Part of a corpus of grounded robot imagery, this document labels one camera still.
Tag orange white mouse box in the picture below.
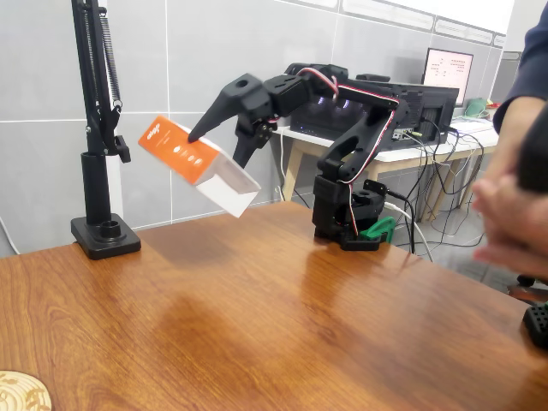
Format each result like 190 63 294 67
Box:
137 114 262 219

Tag forearm with dark blue sleeve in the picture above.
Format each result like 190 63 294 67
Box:
491 12 548 181

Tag person's right hand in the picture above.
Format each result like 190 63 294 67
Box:
470 164 548 280

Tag white table wooden legs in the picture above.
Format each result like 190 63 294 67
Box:
268 115 502 223

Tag green table clamp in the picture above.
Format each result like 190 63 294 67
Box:
358 216 397 246

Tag black computer case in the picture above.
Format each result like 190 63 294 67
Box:
289 63 460 151

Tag black stand clamp base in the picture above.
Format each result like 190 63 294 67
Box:
70 150 142 261

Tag computer monitor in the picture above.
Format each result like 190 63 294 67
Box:
421 47 474 108

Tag white papers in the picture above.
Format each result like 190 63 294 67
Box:
449 117 497 134

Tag round wooden coaster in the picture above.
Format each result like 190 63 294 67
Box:
0 370 52 411

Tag red white servo cable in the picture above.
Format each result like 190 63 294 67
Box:
295 67 402 236

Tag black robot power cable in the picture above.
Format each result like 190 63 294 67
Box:
387 188 419 256

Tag white robot usb cable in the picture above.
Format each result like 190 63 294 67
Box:
384 203 436 263

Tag white floor cable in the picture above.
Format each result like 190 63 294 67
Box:
0 217 21 256

